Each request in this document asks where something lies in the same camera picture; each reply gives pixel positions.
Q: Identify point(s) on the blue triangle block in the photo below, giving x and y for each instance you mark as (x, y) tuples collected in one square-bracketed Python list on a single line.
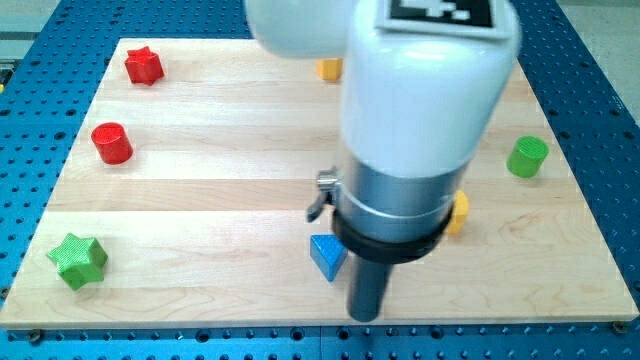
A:
[(328, 253)]

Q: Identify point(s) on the green star block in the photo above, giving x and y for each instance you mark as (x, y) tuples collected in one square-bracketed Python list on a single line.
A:
[(79, 261)]

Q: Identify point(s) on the red cylinder block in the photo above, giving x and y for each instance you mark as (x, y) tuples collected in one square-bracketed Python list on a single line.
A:
[(112, 143)]

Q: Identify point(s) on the light wooden board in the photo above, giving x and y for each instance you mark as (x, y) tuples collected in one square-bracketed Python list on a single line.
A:
[(204, 226)]

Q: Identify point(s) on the yellow block behind arm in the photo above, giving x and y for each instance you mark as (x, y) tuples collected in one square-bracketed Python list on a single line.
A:
[(460, 211)]

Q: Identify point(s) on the yellow block at top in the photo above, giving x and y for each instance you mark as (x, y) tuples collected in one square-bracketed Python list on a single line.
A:
[(329, 69)]

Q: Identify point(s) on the green cylinder block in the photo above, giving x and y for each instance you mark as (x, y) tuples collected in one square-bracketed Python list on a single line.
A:
[(527, 156)]

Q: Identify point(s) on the red star block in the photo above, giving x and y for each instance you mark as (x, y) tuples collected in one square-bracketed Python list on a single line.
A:
[(143, 66)]

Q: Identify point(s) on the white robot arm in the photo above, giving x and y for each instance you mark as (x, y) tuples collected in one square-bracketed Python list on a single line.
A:
[(420, 80)]

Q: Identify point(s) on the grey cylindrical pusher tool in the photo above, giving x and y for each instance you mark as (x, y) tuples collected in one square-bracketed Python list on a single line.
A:
[(383, 220)]

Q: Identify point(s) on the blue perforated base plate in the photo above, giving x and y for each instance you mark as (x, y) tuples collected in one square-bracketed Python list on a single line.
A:
[(46, 99)]

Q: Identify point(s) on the black and white marker tag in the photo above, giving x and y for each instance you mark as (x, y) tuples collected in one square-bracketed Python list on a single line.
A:
[(490, 19)]

